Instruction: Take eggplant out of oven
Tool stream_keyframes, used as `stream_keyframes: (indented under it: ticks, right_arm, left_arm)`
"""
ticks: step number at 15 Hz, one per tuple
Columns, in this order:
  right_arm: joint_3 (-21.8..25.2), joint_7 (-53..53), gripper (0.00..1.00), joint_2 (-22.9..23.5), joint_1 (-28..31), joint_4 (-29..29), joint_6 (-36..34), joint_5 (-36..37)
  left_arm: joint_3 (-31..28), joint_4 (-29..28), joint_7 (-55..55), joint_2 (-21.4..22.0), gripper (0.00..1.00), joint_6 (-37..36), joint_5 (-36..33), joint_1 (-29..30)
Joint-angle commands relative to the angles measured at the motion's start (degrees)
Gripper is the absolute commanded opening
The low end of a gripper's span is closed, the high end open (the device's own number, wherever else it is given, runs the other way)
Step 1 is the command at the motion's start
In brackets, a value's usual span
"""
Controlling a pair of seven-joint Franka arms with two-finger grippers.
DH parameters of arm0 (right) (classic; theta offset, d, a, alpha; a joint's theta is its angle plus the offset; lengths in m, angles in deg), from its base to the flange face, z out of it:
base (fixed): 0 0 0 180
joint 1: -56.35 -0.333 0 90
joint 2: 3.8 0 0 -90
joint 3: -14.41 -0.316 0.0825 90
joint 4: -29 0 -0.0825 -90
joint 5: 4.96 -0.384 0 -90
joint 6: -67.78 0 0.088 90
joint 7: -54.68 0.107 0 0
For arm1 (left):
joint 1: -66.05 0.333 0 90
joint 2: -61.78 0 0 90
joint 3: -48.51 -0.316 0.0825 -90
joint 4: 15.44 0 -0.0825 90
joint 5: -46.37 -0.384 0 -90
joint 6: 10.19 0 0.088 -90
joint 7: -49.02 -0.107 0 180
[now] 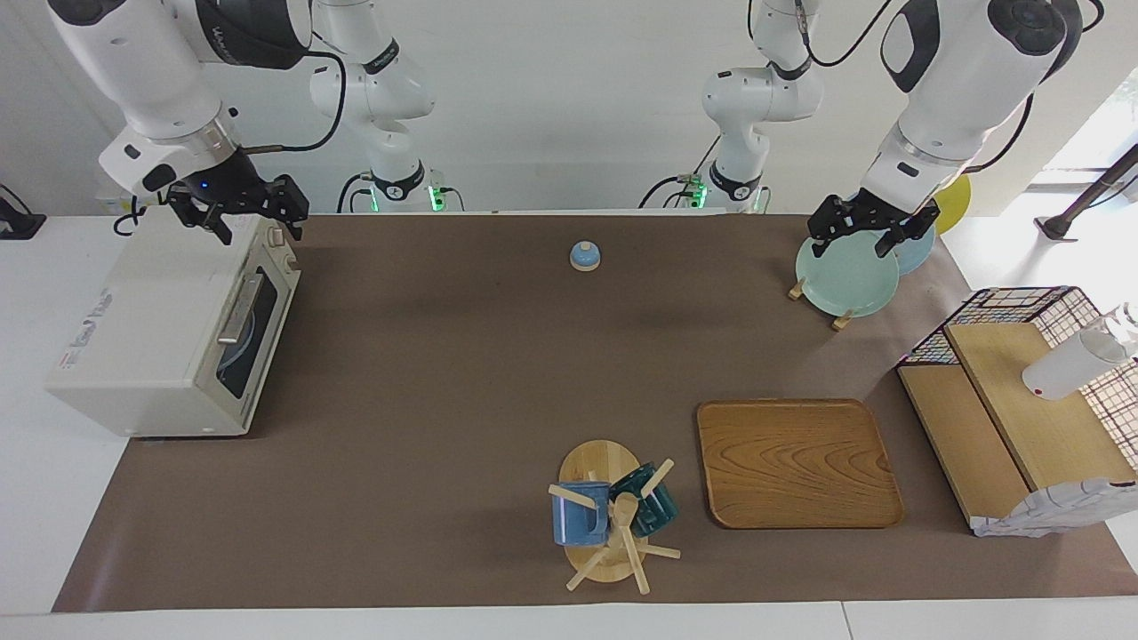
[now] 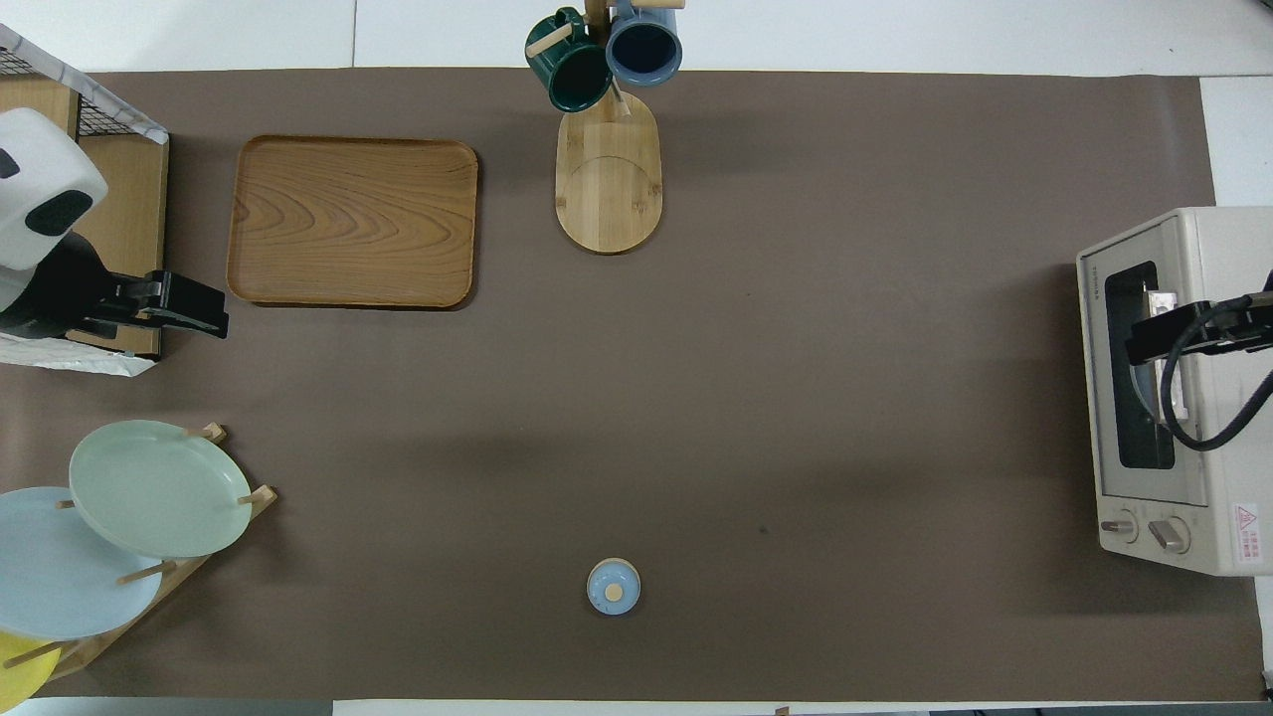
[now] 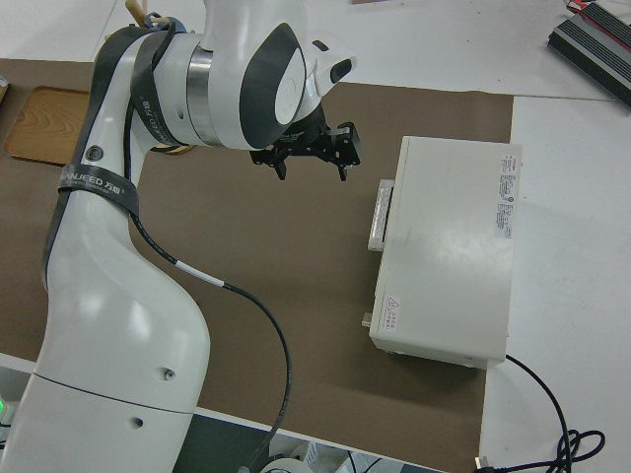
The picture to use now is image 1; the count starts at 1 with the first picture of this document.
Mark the glass oven door with handle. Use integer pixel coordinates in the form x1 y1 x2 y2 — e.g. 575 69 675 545
213 238 301 436

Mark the light blue serving plate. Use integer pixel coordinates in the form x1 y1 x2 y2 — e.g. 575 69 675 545
219 307 259 397

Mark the cream toaster oven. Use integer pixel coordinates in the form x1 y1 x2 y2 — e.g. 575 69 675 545
44 212 301 438

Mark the light blue racked plate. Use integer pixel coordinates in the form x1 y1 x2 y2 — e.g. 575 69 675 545
845 191 936 275

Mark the mint green plate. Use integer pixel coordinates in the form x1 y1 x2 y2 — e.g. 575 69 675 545
795 229 901 318

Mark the wooden plate rack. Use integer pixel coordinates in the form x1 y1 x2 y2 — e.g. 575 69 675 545
788 277 854 332

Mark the yellow plate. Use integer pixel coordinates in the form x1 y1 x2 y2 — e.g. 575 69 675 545
932 173 973 236

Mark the wooden step shelf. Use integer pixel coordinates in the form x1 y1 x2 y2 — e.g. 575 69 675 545
898 320 1138 534

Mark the black clamp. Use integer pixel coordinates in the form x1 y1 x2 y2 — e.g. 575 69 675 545
0 182 47 241

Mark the black stand leg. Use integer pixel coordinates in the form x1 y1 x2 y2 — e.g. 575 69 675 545
1036 142 1138 241

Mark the wooden tray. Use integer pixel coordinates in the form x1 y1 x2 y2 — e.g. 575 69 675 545
696 399 906 531

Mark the white cup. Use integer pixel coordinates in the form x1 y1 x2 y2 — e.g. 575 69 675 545
1022 302 1138 401

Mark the brown table mat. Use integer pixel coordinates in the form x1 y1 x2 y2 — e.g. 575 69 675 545
52 213 1138 614

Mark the dark green mug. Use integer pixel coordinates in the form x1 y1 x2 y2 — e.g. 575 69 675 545
609 462 680 538

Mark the wooden mug tree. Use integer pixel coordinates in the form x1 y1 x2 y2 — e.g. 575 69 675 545
548 439 682 595

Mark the white patterned cloth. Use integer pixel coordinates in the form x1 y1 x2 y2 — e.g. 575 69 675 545
972 478 1138 538

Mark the blue mug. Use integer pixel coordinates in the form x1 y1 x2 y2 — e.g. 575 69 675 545
551 481 613 547

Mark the black base cable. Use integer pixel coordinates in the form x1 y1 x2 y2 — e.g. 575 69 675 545
640 133 721 211
335 172 376 214

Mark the black oven power cable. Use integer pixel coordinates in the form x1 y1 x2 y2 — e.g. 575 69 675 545
112 196 148 237

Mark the black wire basket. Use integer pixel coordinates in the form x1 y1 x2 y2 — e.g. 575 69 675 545
896 285 1138 445

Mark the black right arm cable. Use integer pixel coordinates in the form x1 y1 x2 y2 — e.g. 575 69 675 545
240 49 348 156

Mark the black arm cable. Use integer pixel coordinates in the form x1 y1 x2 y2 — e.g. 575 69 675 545
240 49 348 156
747 0 1108 174

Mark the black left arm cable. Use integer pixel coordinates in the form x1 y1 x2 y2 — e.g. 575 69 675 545
747 0 1108 174

